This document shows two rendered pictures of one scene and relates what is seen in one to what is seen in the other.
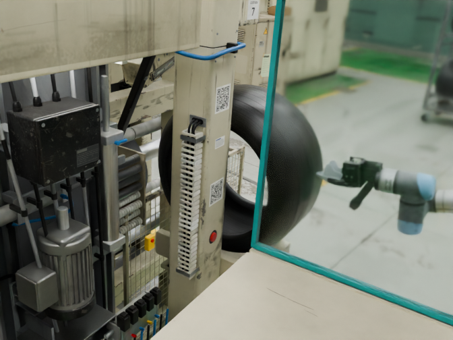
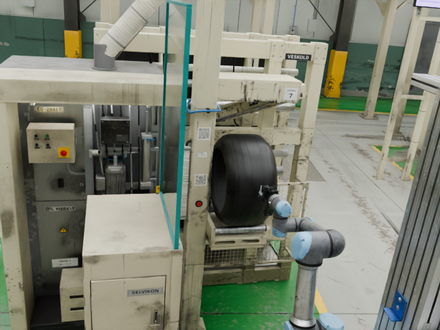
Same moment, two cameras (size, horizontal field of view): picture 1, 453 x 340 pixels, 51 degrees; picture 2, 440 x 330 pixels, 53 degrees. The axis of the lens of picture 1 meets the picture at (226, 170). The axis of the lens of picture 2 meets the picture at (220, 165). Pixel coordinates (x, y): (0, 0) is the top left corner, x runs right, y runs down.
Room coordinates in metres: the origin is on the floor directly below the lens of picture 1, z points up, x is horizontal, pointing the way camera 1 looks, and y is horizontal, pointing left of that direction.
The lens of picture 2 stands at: (-0.33, -1.74, 2.25)
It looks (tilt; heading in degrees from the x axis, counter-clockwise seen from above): 21 degrees down; 45
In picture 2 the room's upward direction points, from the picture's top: 5 degrees clockwise
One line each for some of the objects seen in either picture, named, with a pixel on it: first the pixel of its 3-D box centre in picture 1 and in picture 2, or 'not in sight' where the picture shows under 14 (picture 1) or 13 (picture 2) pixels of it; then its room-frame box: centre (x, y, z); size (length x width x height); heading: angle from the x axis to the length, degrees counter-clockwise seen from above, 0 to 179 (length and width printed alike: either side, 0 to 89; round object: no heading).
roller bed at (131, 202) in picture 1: (112, 193); not in sight; (1.57, 0.41, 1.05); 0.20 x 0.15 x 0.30; 150
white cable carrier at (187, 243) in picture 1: (190, 207); (185, 182); (1.25, 0.10, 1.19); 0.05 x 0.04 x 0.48; 60
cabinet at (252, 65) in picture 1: (255, 62); not in sight; (6.61, -0.29, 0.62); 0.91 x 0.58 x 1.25; 142
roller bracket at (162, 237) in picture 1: (202, 258); (206, 219); (1.42, 0.06, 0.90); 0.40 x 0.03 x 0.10; 60
